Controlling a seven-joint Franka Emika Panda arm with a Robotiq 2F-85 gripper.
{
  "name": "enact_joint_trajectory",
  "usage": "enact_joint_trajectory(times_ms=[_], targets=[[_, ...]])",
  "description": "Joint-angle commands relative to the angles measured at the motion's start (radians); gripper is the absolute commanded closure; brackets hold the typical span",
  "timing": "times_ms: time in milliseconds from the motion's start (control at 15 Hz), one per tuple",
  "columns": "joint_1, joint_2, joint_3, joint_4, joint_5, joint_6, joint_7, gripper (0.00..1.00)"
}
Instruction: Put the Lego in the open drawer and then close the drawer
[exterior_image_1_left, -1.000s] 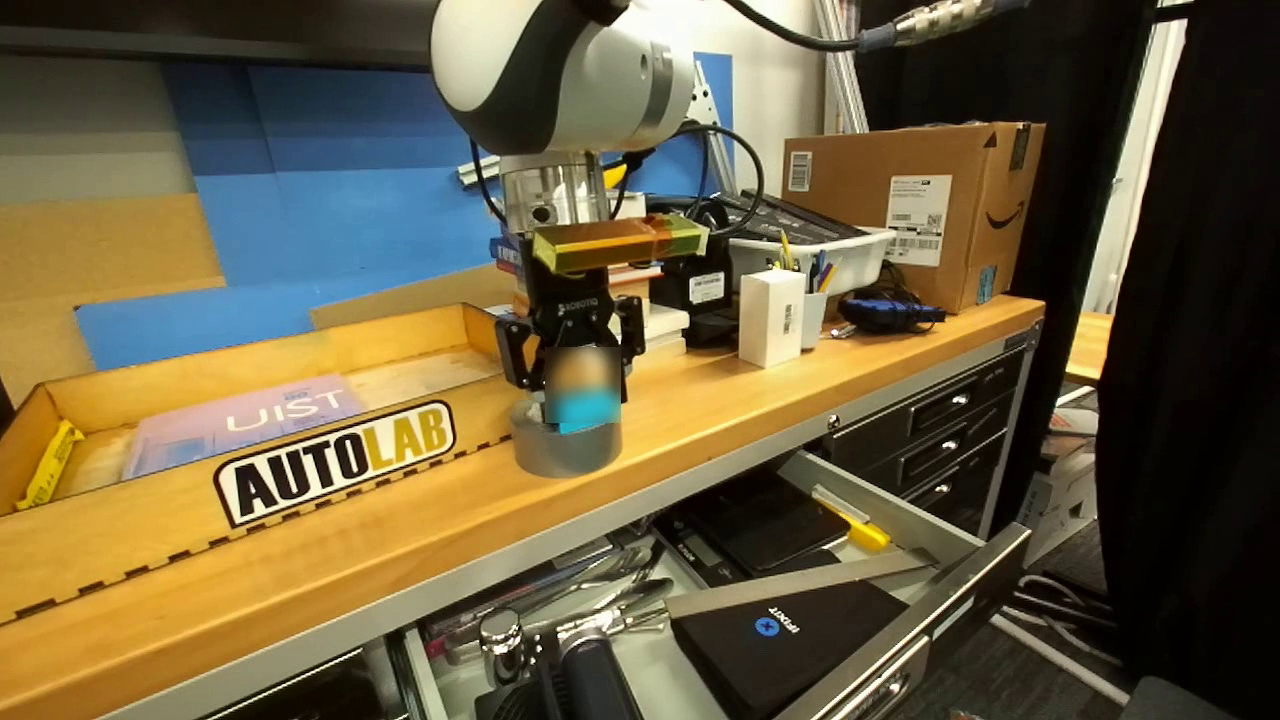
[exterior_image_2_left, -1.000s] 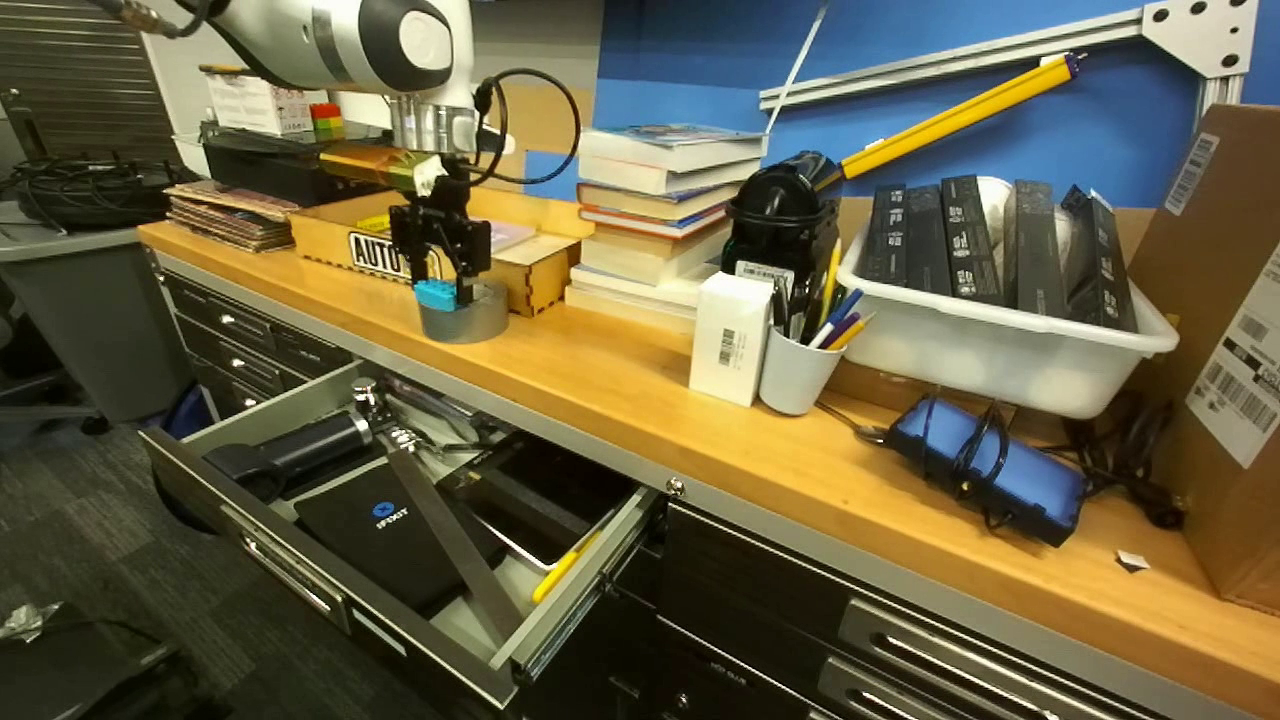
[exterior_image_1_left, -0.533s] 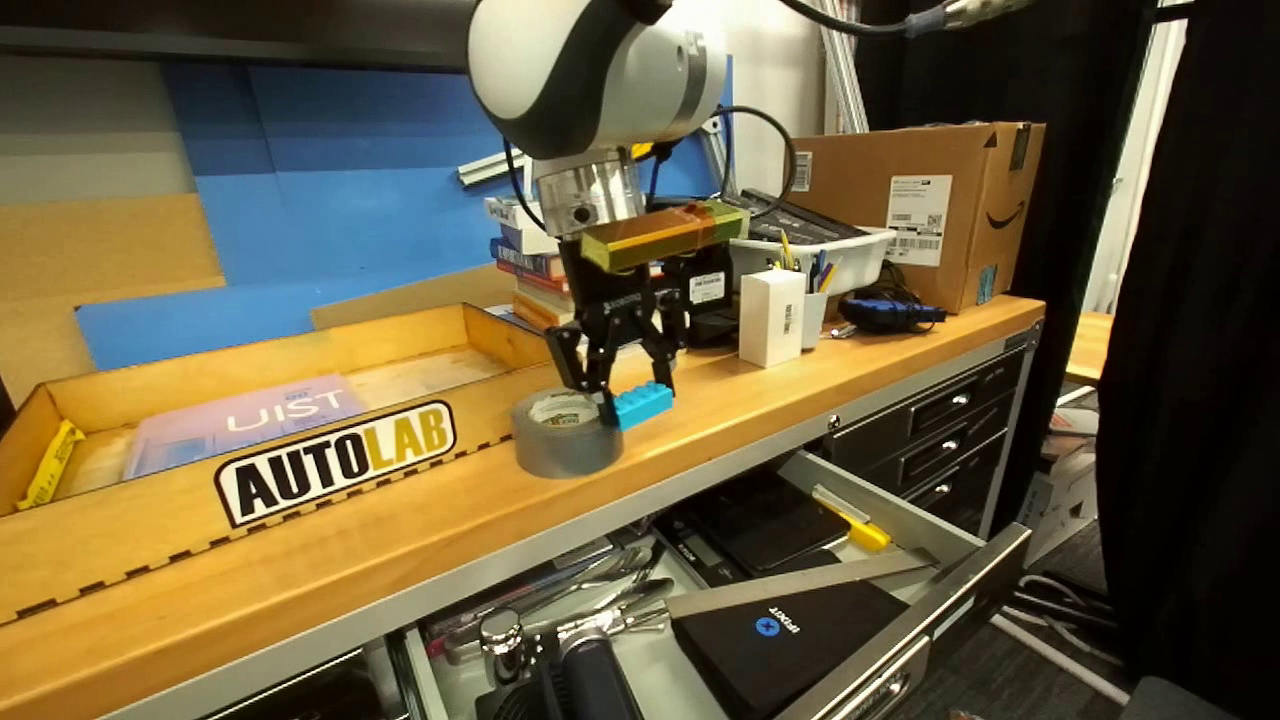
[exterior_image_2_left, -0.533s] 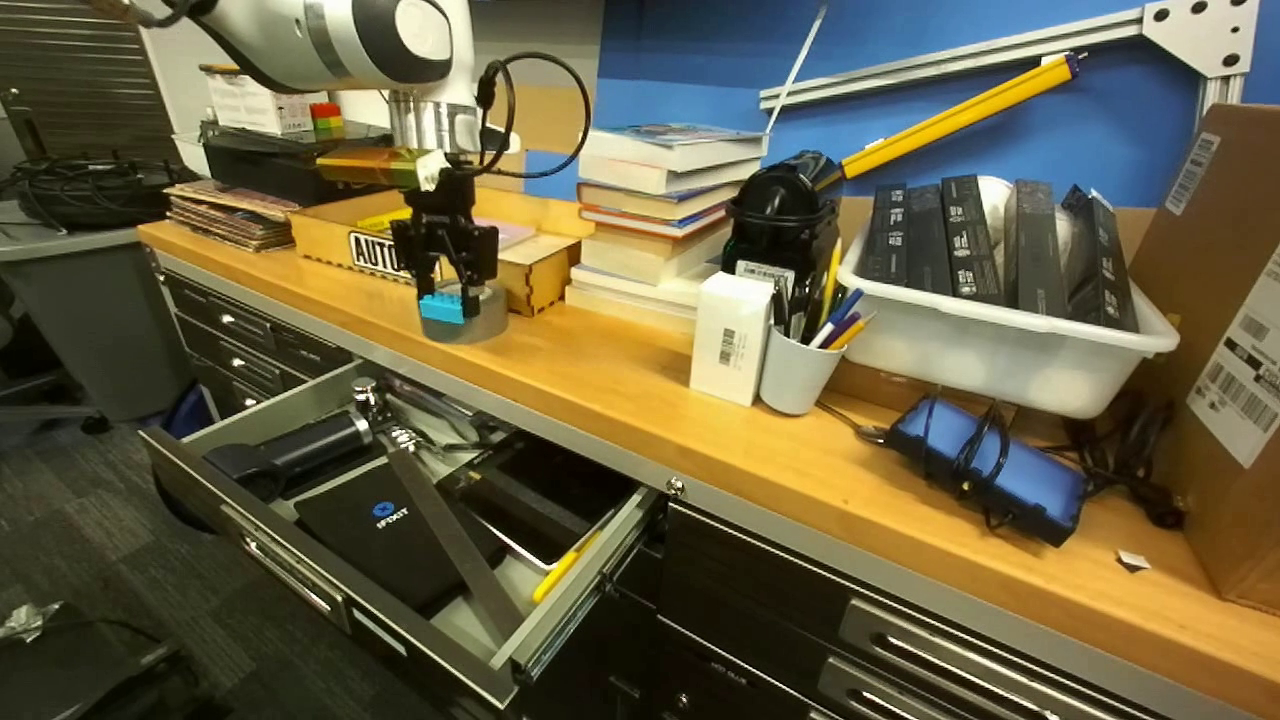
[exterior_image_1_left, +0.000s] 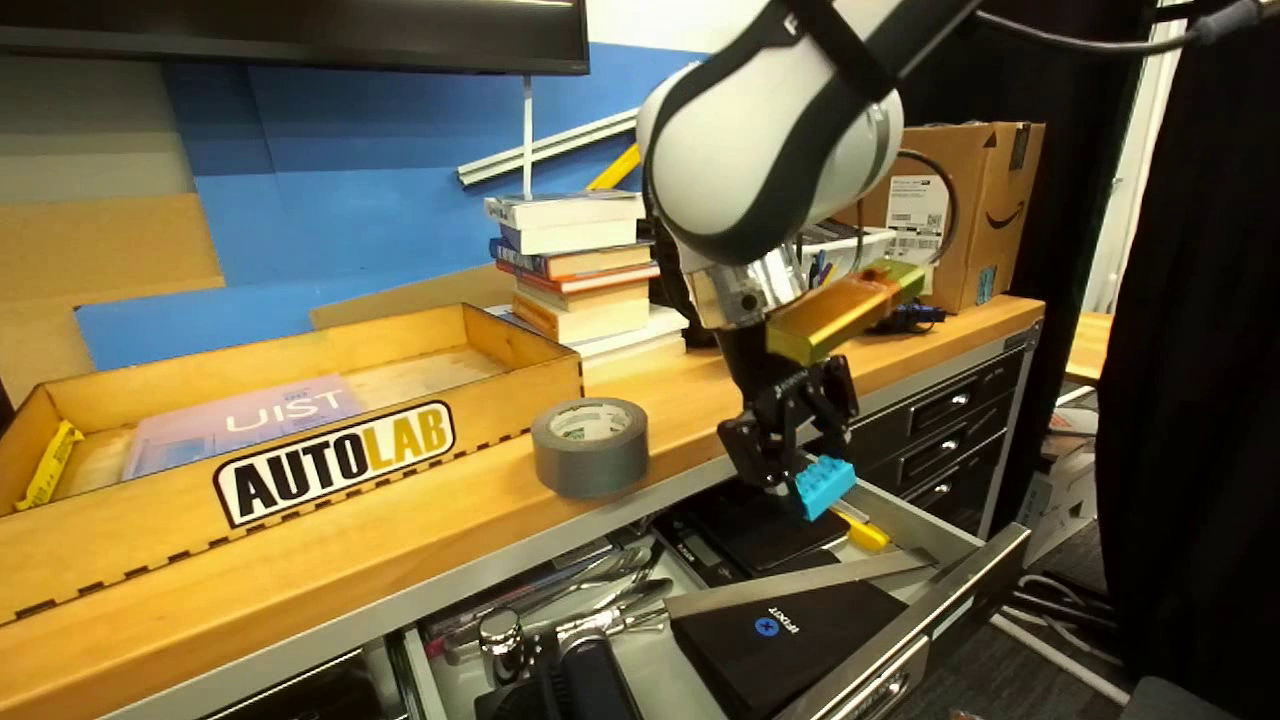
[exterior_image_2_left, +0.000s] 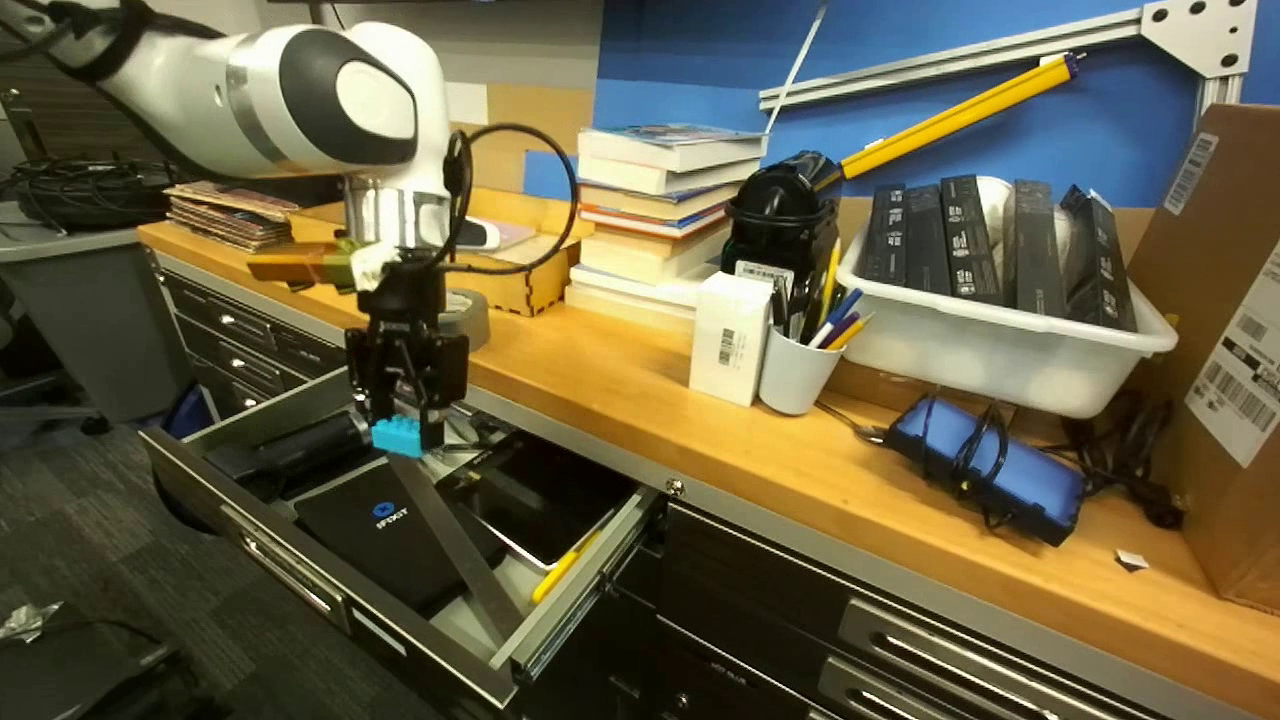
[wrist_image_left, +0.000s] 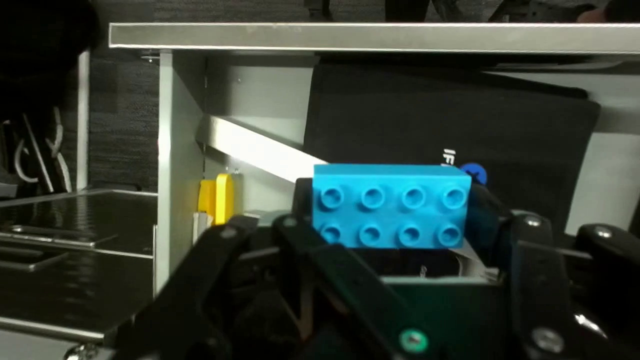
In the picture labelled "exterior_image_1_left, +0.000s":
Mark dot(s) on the thin white rod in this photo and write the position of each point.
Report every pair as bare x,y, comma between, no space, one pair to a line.
525,133

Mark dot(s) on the blue and black pack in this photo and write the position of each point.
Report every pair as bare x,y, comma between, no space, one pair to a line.
923,319

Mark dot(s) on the black curtain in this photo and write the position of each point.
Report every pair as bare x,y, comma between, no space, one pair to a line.
1201,403
1052,65

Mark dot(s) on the black flat case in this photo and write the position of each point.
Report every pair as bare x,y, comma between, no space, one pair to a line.
753,535

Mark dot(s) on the white frame post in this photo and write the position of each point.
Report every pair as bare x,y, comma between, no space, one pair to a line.
1133,163

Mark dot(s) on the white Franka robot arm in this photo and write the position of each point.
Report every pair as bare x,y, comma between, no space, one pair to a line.
774,133

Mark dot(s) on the black box blue logo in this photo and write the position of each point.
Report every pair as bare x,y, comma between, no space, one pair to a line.
786,640

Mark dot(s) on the wooden AUTOLAB tray box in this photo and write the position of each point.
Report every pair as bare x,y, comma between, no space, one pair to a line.
146,524

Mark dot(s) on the thick cream book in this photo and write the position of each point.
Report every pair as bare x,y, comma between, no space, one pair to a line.
584,315

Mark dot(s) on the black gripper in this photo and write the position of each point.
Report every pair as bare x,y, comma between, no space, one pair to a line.
770,383

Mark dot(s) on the yellow flat strip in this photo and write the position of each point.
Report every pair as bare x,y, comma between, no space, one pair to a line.
48,464

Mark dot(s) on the aluminium extrusion rail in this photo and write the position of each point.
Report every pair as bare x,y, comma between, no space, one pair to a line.
544,145

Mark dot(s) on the yellow-green wrist camera block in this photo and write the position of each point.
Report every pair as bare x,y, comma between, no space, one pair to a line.
846,308

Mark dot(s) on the brown cardboard shipping box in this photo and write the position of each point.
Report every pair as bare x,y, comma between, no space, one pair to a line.
986,214

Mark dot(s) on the yellow bar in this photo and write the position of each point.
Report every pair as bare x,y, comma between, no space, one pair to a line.
619,171

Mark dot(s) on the grey duct tape roll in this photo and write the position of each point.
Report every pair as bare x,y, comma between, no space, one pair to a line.
593,462

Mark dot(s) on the silver metal socket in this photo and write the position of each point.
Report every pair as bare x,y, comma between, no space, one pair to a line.
502,647

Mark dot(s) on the blue foam wall panel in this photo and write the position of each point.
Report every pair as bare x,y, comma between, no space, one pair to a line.
345,200

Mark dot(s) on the black steel drawer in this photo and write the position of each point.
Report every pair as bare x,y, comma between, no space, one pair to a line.
923,615

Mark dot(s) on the blue Lego brick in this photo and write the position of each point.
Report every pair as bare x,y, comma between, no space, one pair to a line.
825,485

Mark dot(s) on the grey tool drawer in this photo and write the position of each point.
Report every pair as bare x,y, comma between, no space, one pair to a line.
440,666

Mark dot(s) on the black drawer cabinet unit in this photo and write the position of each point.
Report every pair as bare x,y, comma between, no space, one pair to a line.
933,435

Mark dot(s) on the thick white book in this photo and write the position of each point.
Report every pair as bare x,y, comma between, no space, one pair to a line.
575,239

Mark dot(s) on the red-spined book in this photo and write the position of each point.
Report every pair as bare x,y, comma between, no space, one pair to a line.
580,275

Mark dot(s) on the brown board wall panel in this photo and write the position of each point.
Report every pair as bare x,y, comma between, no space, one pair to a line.
95,261

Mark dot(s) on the flat white book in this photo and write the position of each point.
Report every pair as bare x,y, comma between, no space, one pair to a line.
632,341

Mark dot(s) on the black monitor screen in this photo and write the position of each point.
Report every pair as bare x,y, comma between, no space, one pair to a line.
267,32

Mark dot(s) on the purple UIST booklet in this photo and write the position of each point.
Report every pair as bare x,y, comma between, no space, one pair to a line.
240,425

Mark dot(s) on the metal wrench pile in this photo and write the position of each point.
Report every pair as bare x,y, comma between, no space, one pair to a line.
584,584

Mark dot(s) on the book with dark cover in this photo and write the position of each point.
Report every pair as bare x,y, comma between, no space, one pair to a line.
560,206

